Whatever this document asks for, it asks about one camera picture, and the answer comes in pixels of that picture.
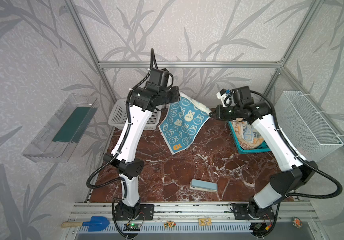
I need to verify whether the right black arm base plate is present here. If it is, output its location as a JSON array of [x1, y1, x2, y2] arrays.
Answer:
[[230, 203, 275, 220]]

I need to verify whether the small yellow circuit board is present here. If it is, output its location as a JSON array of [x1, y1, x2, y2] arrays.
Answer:
[[198, 218, 212, 227]]

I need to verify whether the green microcontroller board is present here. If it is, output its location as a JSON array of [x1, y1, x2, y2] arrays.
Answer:
[[123, 223, 143, 232]]

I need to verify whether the blue bunny pattern towel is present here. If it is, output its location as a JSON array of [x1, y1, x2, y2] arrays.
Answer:
[[158, 93, 211, 155]]

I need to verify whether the blue toy shovel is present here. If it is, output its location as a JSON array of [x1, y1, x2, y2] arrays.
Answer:
[[61, 216, 110, 232]]

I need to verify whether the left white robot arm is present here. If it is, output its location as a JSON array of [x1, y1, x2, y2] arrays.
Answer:
[[86, 50, 180, 216]]

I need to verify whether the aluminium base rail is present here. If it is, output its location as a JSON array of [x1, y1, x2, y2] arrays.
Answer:
[[68, 201, 320, 223]]

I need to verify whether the teal perforated plastic basket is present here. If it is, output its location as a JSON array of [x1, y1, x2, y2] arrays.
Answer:
[[228, 122, 271, 154]]

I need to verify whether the white perforated plastic basket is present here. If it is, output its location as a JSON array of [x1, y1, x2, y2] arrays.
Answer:
[[108, 99, 161, 130]]

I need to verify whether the white wire mesh basket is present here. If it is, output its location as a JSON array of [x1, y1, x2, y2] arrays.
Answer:
[[275, 91, 344, 162]]

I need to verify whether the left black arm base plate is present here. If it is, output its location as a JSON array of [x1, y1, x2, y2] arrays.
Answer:
[[113, 204, 154, 221]]

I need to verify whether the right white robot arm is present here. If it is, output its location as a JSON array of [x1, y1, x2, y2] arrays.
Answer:
[[209, 86, 343, 219]]

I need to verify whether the light blue stapler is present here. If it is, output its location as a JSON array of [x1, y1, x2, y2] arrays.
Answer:
[[190, 179, 218, 193]]

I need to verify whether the round orange circuit board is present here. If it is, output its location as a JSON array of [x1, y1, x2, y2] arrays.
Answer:
[[292, 217, 303, 229]]

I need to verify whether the blue rabbit print towel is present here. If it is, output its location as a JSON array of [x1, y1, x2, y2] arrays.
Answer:
[[244, 125, 264, 150]]

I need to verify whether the right controller board with wires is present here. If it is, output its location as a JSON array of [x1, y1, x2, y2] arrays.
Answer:
[[250, 222, 275, 239]]

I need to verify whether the clear plastic wall tray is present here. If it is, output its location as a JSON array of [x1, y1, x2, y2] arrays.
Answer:
[[22, 94, 99, 163]]

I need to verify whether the aluminium horizontal frame bar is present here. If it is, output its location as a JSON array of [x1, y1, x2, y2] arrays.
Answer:
[[98, 61, 282, 69]]

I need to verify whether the orange rabbit print towel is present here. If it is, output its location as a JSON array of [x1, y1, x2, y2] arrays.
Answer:
[[232, 120, 250, 149]]

